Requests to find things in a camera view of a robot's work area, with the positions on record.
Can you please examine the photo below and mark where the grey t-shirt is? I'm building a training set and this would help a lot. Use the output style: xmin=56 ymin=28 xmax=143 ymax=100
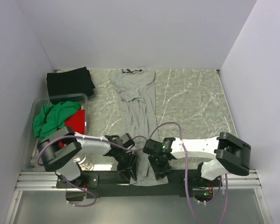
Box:
xmin=109 ymin=68 xmax=168 ymax=186

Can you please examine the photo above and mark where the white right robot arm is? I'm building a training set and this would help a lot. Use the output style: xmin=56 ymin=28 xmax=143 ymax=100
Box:
xmin=143 ymin=132 xmax=251 ymax=186

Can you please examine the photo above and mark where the clear plastic bin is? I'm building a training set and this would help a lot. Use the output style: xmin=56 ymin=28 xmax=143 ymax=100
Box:
xmin=21 ymin=93 xmax=88 ymax=172

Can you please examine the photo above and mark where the green t-shirt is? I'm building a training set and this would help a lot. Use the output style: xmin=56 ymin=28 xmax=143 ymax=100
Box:
xmin=33 ymin=101 xmax=81 ymax=140

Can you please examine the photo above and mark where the folded black t-shirt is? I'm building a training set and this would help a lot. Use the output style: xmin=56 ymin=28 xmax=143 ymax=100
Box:
xmin=46 ymin=67 xmax=95 ymax=105

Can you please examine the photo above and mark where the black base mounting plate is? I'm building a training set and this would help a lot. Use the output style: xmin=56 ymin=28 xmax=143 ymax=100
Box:
xmin=56 ymin=169 xmax=222 ymax=198

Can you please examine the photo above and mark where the aluminium rail frame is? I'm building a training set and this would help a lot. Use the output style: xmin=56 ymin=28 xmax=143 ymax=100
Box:
xmin=4 ymin=169 xmax=273 ymax=224

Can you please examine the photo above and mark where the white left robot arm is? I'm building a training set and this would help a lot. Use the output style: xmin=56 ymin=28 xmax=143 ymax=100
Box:
xmin=36 ymin=126 xmax=137 ymax=188

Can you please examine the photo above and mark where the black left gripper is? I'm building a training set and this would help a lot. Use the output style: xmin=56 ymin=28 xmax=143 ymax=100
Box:
xmin=114 ymin=148 xmax=137 ymax=182

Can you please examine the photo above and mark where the red t-shirt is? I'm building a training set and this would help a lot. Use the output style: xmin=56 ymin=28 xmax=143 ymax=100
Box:
xmin=64 ymin=110 xmax=86 ymax=134

